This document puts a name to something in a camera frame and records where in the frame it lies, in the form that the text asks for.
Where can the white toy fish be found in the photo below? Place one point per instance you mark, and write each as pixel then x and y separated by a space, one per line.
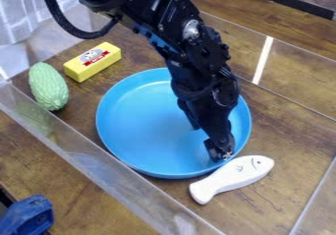
pixel 240 172

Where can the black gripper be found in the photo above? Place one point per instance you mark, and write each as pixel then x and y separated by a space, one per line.
pixel 207 97

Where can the clear acrylic barrier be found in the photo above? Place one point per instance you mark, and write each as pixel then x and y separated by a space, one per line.
pixel 284 51

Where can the yellow rectangular block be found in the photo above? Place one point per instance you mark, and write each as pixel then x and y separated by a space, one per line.
pixel 92 62

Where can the white checkered curtain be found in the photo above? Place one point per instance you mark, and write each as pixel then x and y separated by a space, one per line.
pixel 20 18

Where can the green bumpy toy gourd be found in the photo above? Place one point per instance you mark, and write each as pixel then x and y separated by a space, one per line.
pixel 48 87

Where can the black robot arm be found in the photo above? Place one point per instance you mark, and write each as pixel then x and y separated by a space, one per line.
pixel 195 54

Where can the blue round tray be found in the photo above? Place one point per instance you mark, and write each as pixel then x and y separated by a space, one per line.
pixel 147 131

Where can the blue clamp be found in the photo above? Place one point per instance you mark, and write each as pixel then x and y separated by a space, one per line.
pixel 28 217

